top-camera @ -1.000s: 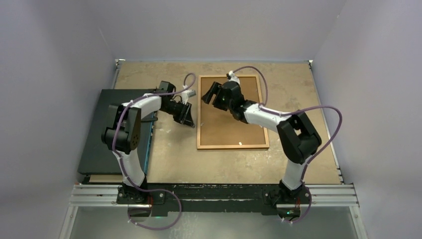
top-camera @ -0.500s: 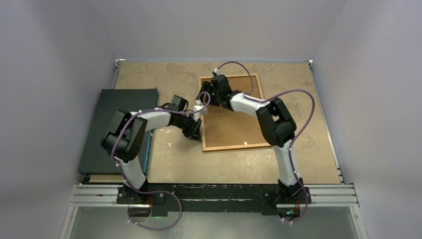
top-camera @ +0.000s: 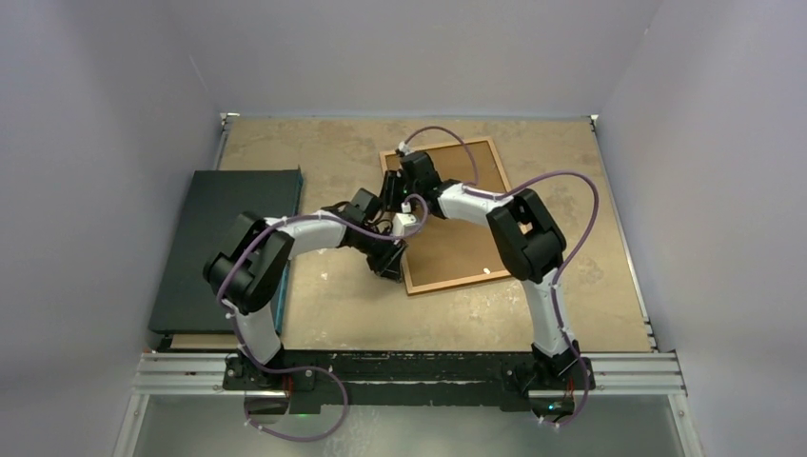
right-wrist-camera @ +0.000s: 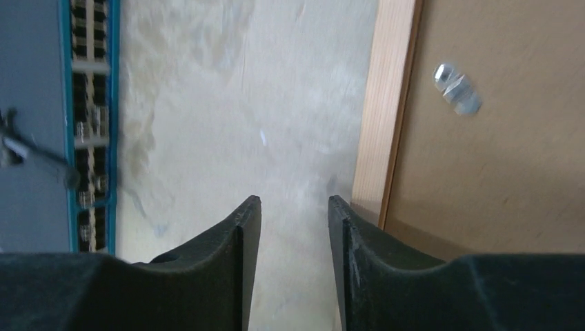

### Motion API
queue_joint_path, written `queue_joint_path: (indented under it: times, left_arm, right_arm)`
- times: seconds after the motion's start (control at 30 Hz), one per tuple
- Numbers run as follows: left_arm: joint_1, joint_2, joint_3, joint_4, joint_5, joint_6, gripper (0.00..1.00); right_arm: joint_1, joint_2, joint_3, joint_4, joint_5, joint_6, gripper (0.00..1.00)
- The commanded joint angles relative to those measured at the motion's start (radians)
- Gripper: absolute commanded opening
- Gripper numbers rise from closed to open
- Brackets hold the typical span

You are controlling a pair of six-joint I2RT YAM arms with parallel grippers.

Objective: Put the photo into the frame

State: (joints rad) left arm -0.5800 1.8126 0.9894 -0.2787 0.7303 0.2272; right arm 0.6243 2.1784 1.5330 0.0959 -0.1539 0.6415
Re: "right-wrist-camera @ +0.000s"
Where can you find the brown frame backing board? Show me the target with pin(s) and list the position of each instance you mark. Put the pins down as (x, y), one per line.
(509, 178)

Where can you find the dark box with blue edge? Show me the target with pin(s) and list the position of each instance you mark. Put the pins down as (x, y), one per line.
(60, 71)

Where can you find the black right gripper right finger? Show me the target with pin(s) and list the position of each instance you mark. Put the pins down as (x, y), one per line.
(384, 284)

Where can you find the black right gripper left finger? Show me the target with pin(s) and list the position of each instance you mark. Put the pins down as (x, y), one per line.
(205, 283)

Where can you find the orange wooden picture frame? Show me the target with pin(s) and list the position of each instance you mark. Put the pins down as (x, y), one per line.
(391, 59)

